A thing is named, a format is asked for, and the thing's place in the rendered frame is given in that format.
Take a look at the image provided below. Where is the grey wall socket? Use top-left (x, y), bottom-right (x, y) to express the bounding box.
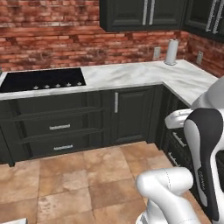
top-left (196, 50), bottom-right (204, 66)
top-left (153, 46), bottom-right (162, 60)

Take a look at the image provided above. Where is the silver wall cupboard handle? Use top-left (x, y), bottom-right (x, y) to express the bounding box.
top-left (149, 0), bottom-right (157, 26)
top-left (142, 0), bottom-right (149, 26)

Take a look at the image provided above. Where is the dark side drawer front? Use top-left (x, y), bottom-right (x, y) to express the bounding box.
top-left (164, 143), bottom-right (196, 187)
top-left (164, 127), bottom-right (191, 158)

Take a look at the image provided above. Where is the dark corner wall cupboard door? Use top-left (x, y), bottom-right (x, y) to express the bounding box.
top-left (213, 0), bottom-right (224, 43)
top-left (183, 0), bottom-right (216, 37)

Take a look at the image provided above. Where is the pale grey flat object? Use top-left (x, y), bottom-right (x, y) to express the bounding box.
top-left (0, 217), bottom-right (28, 224)

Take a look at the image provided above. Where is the white paper towel roll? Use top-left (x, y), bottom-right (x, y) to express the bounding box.
top-left (164, 38), bottom-right (179, 67)

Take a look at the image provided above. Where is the silver side drawer handle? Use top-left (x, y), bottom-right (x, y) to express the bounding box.
top-left (171, 131), bottom-right (187, 148)
top-left (167, 151), bottom-right (181, 168)

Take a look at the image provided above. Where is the silver corner cupboard handle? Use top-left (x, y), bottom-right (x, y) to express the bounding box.
top-left (205, 0), bottom-right (219, 32)
top-left (212, 0), bottom-right (224, 35)

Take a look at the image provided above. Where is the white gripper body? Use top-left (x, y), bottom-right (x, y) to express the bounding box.
top-left (164, 108), bottom-right (193, 130)

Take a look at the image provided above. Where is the silver base cupboard handle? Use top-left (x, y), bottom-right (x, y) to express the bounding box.
top-left (114, 92), bottom-right (119, 114)

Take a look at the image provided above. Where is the black hob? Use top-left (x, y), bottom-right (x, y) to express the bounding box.
top-left (0, 66), bottom-right (88, 94)

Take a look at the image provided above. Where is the dark base cupboard door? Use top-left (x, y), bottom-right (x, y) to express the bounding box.
top-left (111, 86), bottom-right (156, 146)

